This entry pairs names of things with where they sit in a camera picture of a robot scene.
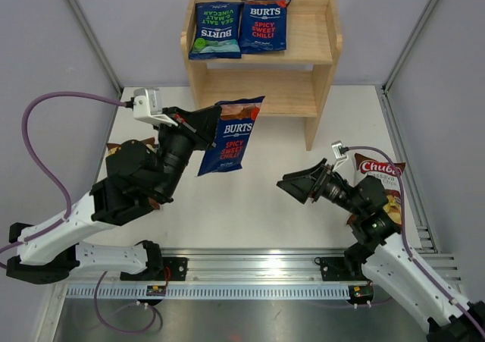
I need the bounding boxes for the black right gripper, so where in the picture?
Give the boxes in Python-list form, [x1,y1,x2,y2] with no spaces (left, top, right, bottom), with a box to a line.
[277,158,364,217]

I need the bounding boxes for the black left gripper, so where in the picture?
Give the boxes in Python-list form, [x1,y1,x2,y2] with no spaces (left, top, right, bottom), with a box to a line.
[152,105,222,202]

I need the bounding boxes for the blue Burts sea salt bag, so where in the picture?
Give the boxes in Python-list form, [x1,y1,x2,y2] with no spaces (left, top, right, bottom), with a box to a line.
[189,2,243,60]

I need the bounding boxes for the blue Burts spicy chilli bag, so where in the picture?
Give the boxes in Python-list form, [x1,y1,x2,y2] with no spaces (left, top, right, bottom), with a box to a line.
[239,0,292,55]

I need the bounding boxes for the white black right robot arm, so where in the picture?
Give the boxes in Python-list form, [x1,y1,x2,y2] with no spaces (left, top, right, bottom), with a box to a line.
[277,160,484,341]

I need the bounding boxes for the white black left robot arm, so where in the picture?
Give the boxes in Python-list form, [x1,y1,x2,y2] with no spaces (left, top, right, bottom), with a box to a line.
[6,99,221,284]

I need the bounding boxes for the brown Chuba cassava chips bag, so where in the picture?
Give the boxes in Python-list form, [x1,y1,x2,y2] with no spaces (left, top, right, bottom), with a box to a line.
[105,137,163,210]

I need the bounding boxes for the wooden two-tier shelf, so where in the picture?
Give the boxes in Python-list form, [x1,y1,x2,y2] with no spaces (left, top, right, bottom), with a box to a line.
[180,0,343,150]

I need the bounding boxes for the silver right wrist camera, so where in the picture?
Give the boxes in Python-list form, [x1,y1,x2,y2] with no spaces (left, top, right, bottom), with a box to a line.
[331,141,349,171]

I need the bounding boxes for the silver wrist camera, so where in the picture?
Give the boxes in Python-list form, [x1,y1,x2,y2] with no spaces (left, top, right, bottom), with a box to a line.
[331,141,349,171]
[133,88,178,127]

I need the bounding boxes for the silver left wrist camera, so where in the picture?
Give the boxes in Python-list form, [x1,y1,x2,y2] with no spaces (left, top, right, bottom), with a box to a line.
[133,88,178,127]

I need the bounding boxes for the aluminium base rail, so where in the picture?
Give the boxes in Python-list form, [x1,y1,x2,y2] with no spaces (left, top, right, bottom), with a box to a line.
[64,249,362,300]

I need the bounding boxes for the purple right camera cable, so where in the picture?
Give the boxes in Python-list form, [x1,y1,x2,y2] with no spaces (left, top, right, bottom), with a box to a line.
[346,145,485,330]

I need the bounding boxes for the purple camera cable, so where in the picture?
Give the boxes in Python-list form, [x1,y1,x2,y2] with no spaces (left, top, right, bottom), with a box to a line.
[346,145,485,330]
[0,91,133,269]

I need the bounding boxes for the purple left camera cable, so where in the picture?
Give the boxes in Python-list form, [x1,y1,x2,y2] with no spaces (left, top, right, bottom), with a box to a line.
[0,91,133,269]

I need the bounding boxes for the grey aluminium frame post left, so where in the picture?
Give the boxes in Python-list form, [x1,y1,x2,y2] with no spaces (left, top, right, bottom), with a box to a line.
[65,0,124,97]

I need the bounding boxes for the grey aluminium frame post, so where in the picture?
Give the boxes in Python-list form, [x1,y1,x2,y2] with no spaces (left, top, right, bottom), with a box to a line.
[381,0,441,95]
[65,0,124,97]

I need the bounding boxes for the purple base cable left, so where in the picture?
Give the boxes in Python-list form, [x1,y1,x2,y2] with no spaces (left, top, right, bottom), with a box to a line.
[92,271,163,336]

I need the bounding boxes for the grey aluminium frame post right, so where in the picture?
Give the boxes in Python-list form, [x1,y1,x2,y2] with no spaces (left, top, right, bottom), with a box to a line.
[381,0,441,95]

